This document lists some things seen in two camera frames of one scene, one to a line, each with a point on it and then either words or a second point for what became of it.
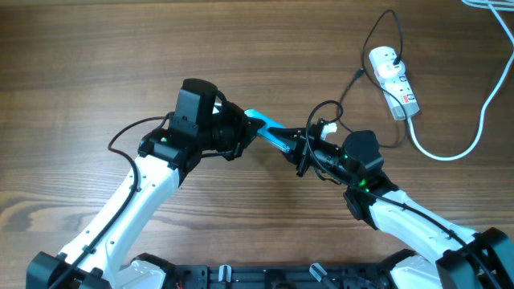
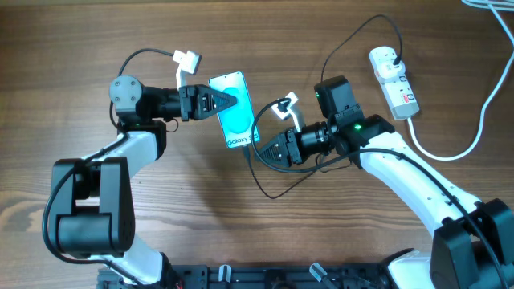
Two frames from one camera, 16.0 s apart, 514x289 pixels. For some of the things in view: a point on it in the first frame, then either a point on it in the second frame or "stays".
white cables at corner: (493, 5) stays
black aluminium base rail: (282, 276) stays
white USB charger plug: (389, 71) stays
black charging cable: (395, 14) to (397, 61)
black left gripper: (244, 130) to (194, 104)
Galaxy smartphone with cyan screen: (286, 143) to (237, 122)
